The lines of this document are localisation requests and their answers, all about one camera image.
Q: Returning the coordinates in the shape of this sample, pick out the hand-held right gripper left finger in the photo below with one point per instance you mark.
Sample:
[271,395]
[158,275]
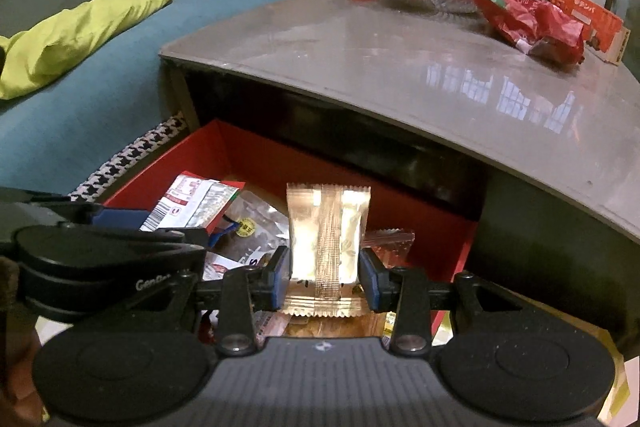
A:
[281,279]

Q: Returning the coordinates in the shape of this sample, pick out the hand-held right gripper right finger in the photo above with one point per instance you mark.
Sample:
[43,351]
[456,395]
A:
[369,279]

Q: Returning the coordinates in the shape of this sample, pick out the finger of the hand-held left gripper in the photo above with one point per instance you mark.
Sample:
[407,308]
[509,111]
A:
[120,218]
[182,238]

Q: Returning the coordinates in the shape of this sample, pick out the white backed snack packet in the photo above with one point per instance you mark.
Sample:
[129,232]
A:
[190,202]

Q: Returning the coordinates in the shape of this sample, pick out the red label clear packet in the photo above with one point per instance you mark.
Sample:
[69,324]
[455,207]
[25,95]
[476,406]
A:
[390,244]

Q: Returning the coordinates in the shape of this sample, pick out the gold snack packet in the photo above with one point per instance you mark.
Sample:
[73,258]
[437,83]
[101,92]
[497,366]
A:
[327,232]

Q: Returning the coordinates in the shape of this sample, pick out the beef jerky packet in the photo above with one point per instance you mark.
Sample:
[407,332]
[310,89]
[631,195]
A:
[260,219]

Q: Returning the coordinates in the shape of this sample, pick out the red cardboard box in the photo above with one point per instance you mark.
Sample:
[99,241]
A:
[425,227]

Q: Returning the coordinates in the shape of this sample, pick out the teal houndstooth trimmed sofa cover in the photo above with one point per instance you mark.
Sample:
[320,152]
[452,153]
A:
[125,107]

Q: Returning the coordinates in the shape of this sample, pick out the lime green pillow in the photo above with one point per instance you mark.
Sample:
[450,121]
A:
[75,37]

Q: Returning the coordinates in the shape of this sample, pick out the grey coffee table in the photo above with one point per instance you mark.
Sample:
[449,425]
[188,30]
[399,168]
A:
[400,72]

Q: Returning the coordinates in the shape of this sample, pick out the red crumpled snack bag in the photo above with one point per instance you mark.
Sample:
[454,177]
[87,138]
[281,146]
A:
[535,27]

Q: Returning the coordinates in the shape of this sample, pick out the long orange carton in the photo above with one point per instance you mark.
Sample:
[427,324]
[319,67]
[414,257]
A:
[590,22]

